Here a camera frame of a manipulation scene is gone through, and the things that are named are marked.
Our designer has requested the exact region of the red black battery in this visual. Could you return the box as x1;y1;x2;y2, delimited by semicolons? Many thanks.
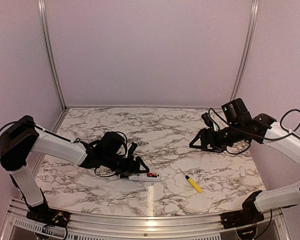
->
146;172;158;178

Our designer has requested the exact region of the white battery cover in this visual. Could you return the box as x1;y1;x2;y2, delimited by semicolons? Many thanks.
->
239;166;246;177

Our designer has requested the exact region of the front aluminium rail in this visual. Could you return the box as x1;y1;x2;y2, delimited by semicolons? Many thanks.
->
0;199;290;240

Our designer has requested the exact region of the aluminium frame post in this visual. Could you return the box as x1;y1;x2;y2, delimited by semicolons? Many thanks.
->
38;0;67;112
229;0;260;101

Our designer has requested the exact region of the left aluminium frame post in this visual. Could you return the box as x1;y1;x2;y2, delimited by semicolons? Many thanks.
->
38;0;67;112

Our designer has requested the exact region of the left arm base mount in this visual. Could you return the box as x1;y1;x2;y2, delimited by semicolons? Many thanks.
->
25;199;70;240

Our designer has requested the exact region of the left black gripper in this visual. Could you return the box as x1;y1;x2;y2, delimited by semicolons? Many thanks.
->
102;152;150;179

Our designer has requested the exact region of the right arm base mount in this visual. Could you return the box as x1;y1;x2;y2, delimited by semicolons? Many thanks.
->
220;190;273;240

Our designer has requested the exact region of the yellow handled screwdriver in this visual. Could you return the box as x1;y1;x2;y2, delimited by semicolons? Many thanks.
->
178;168;203;194

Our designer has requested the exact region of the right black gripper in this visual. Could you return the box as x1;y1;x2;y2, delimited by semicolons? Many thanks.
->
189;121;245;153

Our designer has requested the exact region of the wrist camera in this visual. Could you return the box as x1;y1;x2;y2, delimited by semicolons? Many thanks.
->
127;142;138;156
201;109;220;131

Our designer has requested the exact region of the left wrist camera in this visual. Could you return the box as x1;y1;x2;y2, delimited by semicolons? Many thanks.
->
127;142;138;156

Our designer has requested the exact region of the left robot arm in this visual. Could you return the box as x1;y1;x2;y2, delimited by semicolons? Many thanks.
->
0;115;150;223

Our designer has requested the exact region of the right aluminium frame post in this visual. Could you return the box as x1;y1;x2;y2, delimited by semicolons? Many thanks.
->
229;0;260;101

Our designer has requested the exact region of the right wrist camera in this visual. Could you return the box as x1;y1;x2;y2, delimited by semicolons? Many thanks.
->
201;109;220;131

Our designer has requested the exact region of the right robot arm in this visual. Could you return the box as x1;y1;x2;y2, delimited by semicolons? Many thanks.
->
189;98;300;224

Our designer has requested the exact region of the white remote control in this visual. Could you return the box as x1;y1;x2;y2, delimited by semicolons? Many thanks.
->
129;173;161;182

